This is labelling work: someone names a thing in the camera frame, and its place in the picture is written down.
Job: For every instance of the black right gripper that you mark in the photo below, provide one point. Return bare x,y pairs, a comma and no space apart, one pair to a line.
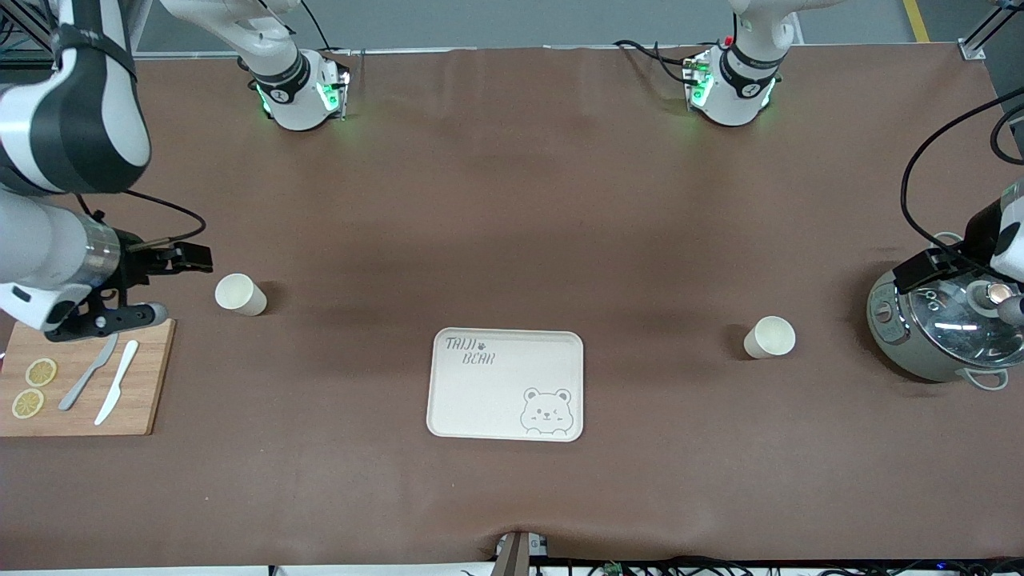
138,265

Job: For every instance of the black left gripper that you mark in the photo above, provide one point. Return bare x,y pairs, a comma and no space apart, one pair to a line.
977,230

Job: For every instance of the white plastic cup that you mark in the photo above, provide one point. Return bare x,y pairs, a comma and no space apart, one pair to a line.
770,338
238,294

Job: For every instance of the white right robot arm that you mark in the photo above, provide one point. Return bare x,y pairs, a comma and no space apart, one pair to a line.
72,120

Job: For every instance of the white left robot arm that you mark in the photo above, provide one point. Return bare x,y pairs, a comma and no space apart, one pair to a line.
740,88

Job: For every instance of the glass pot lid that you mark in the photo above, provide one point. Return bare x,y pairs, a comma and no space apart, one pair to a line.
952,316

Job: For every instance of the grey-green electric cooking pot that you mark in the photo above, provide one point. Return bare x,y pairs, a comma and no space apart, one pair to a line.
896,336

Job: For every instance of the wooden cutting board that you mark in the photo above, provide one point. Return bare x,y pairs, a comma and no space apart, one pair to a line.
152,384

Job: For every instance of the white plastic knife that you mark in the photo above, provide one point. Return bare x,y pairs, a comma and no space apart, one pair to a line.
118,384

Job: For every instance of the grey plastic knife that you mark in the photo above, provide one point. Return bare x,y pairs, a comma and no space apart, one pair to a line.
84,380

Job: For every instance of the yellow lemon slice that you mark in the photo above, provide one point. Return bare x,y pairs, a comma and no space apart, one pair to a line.
27,404
41,372

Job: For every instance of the aluminium corner profile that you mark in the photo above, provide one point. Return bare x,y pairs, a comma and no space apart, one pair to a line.
980,40

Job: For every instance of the cream bear print tray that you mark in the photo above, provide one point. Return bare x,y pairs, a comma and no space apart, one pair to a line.
496,400

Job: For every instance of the aluminium rack frame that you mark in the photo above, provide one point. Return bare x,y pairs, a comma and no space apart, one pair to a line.
20,24

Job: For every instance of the aluminium camera mount profile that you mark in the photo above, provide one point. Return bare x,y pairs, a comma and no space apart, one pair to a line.
516,556

